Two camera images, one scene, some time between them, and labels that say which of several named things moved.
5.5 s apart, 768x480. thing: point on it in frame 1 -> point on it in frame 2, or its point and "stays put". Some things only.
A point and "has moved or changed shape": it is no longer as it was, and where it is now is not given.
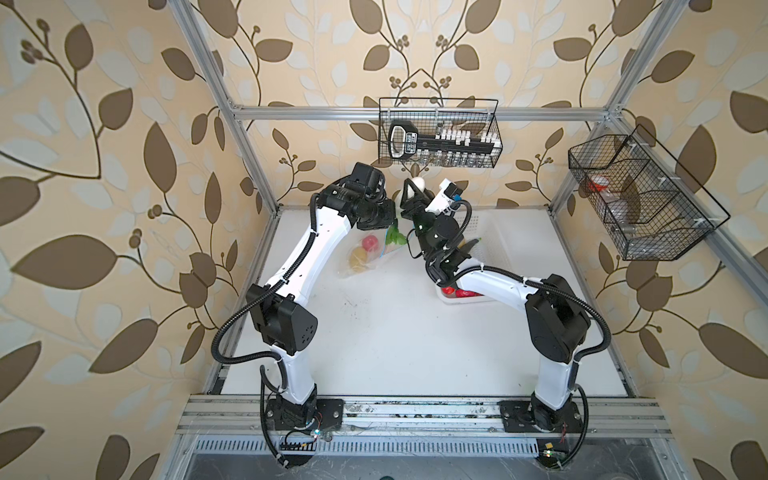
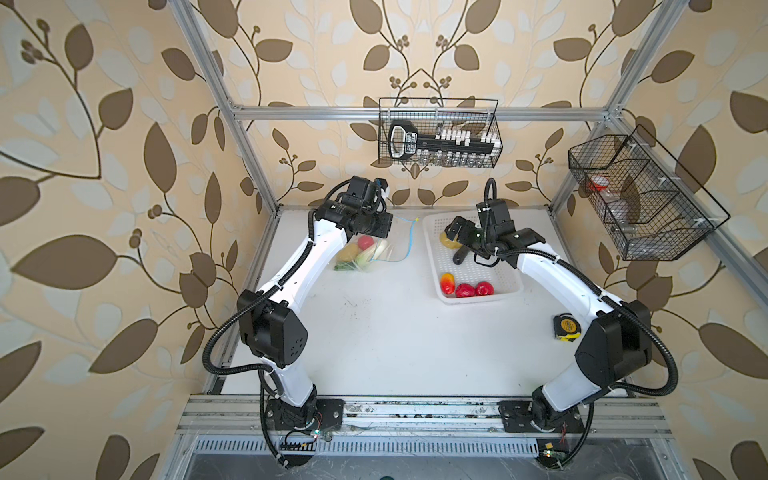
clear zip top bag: (370, 245) has moved or changed shape
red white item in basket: (598, 183) stays put
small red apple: (370, 242) stays put
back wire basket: (444, 132) stays put
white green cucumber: (419, 183) -> (371, 253)
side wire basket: (650, 206) stays put
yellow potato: (358, 259) -> (348, 253)
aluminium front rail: (248, 414) stays put
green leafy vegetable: (393, 235) -> (345, 266)
